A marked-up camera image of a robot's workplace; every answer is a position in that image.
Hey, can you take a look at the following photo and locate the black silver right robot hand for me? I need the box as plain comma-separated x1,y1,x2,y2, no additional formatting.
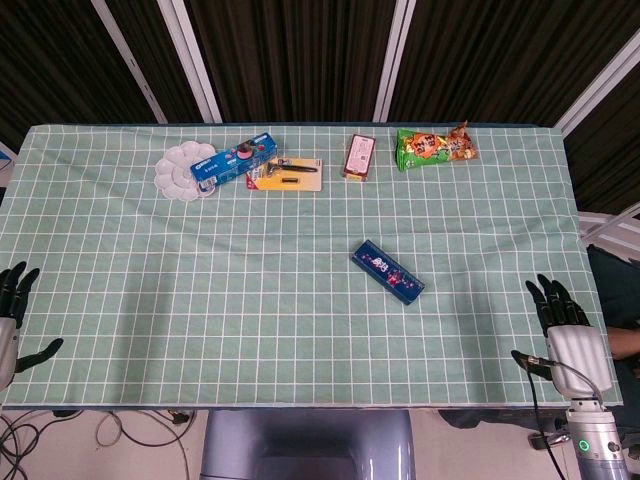
510,273,614,401

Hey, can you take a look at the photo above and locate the black floor cable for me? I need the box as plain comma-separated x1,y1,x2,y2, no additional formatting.
0,412,56,480

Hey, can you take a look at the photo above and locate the person's bare forearm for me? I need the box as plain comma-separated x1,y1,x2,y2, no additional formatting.
607,327,640,361

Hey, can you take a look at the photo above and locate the black right hand cable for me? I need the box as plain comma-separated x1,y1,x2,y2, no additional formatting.
514,352,606,480

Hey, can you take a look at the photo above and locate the person in dark shirt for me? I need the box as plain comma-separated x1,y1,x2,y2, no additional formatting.
587,244,640,334

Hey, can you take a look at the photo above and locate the blue Oreo cookie box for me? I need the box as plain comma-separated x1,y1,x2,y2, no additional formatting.
190,132,279,194

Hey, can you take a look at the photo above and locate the green checkered tablecloth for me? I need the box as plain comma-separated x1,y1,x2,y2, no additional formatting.
0,123,625,410

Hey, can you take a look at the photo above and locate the chrome caster wheel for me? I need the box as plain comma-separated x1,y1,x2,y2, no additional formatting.
528,432,572,452

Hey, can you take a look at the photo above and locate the small brown red box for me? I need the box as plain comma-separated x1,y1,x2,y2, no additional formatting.
341,133,377,182

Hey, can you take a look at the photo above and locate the white blue board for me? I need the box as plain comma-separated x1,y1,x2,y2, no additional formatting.
0,139,19,187

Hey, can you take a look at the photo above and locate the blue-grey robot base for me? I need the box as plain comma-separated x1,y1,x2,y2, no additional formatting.
199,408,416,480

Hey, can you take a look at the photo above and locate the green orange snack bag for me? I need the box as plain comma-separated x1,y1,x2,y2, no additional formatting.
395,120,479,173

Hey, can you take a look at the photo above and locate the wide double white post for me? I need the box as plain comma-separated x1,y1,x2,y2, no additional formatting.
156,0,224,124

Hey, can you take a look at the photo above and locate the white metal rack frame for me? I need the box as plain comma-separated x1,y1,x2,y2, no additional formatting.
577,208,640,247

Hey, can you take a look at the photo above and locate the white flower paint palette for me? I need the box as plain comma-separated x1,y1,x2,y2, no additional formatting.
153,140,219,204

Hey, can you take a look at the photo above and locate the white corner partition post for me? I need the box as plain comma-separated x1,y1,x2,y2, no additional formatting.
552,28,640,137

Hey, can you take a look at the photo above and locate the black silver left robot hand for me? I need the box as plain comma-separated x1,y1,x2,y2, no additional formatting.
0,261,65,394

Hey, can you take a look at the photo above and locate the razor on yellow card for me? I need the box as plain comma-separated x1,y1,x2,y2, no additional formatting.
245,156,324,192

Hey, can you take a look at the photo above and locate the black pleated curtain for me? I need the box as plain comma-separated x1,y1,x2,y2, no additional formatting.
0,0,640,216

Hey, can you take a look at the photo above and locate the blue folding glasses case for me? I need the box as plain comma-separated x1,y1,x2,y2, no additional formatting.
351,239,427,305

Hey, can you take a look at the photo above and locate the thin white partition post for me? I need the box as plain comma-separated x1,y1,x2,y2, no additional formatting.
91,0,169,124

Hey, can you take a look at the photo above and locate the grey floor cable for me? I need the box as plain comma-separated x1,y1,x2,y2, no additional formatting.
94,410,196,450

